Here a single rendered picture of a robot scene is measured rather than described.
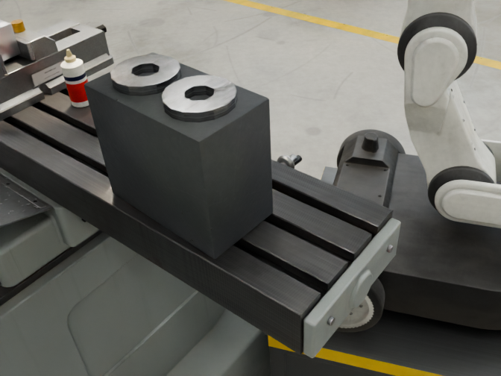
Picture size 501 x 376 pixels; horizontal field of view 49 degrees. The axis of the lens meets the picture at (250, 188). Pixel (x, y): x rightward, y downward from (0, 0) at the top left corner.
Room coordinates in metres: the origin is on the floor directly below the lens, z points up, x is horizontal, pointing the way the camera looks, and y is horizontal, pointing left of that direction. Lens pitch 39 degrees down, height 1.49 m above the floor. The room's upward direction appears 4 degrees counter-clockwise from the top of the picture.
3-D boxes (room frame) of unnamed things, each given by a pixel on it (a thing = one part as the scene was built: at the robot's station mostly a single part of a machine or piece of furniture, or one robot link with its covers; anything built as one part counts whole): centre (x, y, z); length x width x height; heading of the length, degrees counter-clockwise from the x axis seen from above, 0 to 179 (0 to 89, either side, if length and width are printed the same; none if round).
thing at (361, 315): (0.81, -0.19, 0.50); 0.20 x 0.05 x 0.20; 70
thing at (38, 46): (1.04, 0.42, 1.05); 0.12 x 0.06 x 0.04; 49
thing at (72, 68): (0.94, 0.31, 1.02); 0.04 x 0.04 x 0.11
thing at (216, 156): (0.62, 0.09, 1.06); 0.22 x 0.12 x 0.20; 46
